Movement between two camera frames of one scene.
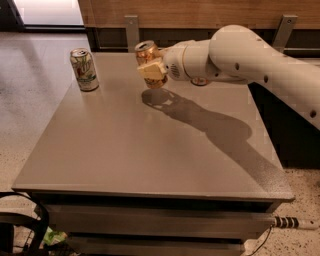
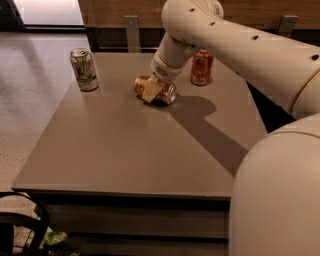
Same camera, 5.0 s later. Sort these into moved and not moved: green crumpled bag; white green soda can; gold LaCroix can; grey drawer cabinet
Moved: gold LaCroix can
Not moved: white green soda can; green crumpled bag; grey drawer cabinet
